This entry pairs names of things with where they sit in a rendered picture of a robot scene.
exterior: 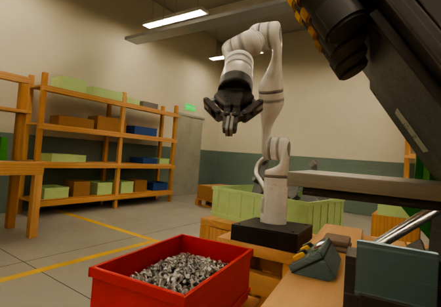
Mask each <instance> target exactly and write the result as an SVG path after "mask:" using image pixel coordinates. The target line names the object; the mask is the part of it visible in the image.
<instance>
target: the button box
mask: <svg viewBox="0 0 441 307"><path fill-rule="evenodd" d="M323 241H324V242H323V243H321V244H320V245H322V246H320V247H318V248H317V249H319V250H317V251H316V252H314V253H312V251H313V250H315V249H314V248H315V247H316V246H317V244H318V243H319V242H317V243H315V244H312V245H311V246H310V248H309V249H308V250H307V252H306V253H305V256H304V257H302V258H300V259H299V260H296V261H293V262H292V263H291V264H290V265H289V269H290V270H291V271H292V273H294V274H297V275H301V276H306V277H311V278H314V279H319V280H323V281H332V280H334V279H335V278H336V275H337V271H338V269H339V265H340V262H341V257H340V256H339V254H338V252H337V250H336V248H335V247H334V245H333V244H332V242H331V240H330V238H328V237H327V238H326V239H325V240H323Z"/></svg>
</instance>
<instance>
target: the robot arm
mask: <svg viewBox="0 0 441 307"><path fill-rule="evenodd" d="M271 49H272V59H271V61H270V65H269V67H268V69H267V71H266V73H265V75H264V77H263V78H262V80H261V82H260V85H259V99H258V100H255V99H254V95H253V94H252V93H253V58H254V57H256V56H258V55H260V53H262V51H264V50H271ZM222 55H223V57H224V62H225V64H224V69H223V71H222V73H221V77H220V82H219V87H218V91H217V93H215V95H214V98H211V99H209V98H208V97H205V98H204V99H203V103H204V109H205V110H206V111H207V112H208V113H209V114H210V115H211V117H212V118H213V119H214V120H215V121H217V122H220V121H222V132H223V133H225V136H233V134H236V132H237V126H238V123H239V122H242V123H247V122H248V121H249V120H250V119H252V118H254V117H255V116H256V115H257V114H259V113H261V145H262V149H261V150H262V156H263V157H264V159H267V160H277V161H280V163H279V164H278V165H277V166H275V167H273V168H271V169H267V170H265V172H264V194H263V197H261V219H260V222H264V223H266V224H275V225H285V224H286V223H287V194H288V185H287V173H288V172H289V158H290V151H291V143H290V140H289V139H288V137H271V129H272V126H273V124H274V122H275V120H276V118H277V116H278V115H279V113H280V112H281V110H282V108H283V106H284V84H283V76H282V28H281V25H280V23H279V22H278V21H273V22H263V23H258V24H254V25H252V26H251V27H250V29H249V30H247V31H245V32H243V33H241V34H239V35H237V36H235V37H233V38H231V39H229V40H227V41H226V42H225V43H224V44H223V46H222ZM215 104H216V105H217V106H218V107H217V106H216V105H215ZM221 110H222V111H224V112H222V111H221ZM231 112H232V116H230V113H231Z"/></svg>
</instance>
